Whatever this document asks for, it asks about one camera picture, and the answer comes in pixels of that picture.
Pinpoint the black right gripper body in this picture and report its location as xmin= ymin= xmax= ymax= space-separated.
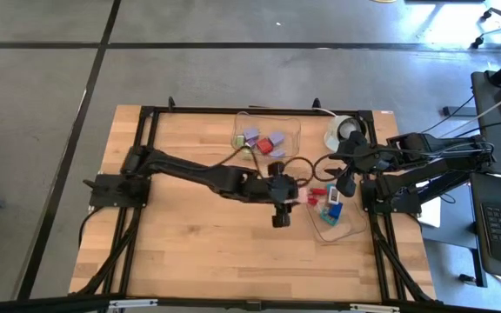
xmin=340 ymin=130 xmax=402 ymax=175

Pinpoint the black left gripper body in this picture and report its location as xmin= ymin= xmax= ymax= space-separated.
xmin=266 ymin=160 xmax=300 ymax=205

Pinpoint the red cube wall charger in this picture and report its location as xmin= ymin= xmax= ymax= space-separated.
xmin=256 ymin=137 xmax=275 ymax=156

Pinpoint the clear plastic bin with label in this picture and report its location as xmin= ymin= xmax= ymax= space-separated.
xmin=304 ymin=180 xmax=369 ymax=243

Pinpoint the clear rectangular plastic bin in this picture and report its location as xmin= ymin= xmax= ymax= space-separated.
xmin=231 ymin=111 xmax=302 ymax=160

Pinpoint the white paper sheet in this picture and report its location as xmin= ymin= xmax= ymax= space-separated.
xmin=418 ymin=197 xmax=443 ymax=230

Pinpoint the black desk foot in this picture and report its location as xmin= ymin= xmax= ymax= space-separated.
xmin=442 ymin=105 xmax=478 ymax=117

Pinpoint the dark grey desk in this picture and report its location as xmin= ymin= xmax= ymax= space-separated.
xmin=471 ymin=69 xmax=501 ymax=180

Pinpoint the black desk leg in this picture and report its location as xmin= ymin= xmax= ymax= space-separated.
xmin=458 ymin=243 xmax=490 ymax=289

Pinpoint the white chair base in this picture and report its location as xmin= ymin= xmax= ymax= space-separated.
xmin=471 ymin=7 xmax=501 ymax=50

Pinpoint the black beam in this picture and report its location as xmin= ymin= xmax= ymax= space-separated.
xmin=0 ymin=293 xmax=501 ymax=313

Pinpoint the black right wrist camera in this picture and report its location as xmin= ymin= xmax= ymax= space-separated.
xmin=336 ymin=172 xmax=358 ymax=199

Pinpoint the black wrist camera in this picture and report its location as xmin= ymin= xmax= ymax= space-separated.
xmin=271 ymin=202 xmax=293 ymax=230
xmin=336 ymin=172 xmax=358 ymax=199

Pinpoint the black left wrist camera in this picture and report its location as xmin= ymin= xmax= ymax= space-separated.
xmin=271 ymin=202 xmax=293 ymax=230

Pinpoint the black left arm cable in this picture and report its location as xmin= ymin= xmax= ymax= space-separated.
xmin=222 ymin=145 xmax=337 ymax=186

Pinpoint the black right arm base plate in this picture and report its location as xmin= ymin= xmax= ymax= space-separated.
xmin=360 ymin=180 xmax=422 ymax=215

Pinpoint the black floor cable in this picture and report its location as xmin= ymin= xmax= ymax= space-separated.
xmin=422 ymin=94 xmax=478 ymax=134

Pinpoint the black aluminium table frame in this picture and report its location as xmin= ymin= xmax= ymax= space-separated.
xmin=70 ymin=96 xmax=438 ymax=305

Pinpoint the white cable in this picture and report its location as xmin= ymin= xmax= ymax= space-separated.
xmin=439 ymin=84 xmax=501 ymax=138

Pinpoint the silver bracket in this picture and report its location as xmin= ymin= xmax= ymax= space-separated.
xmin=349 ymin=303 xmax=400 ymax=313
xmin=107 ymin=298 xmax=159 ymax=310

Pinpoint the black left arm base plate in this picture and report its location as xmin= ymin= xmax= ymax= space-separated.
xmin=88 ymin=173 xmax=152 ymax=209

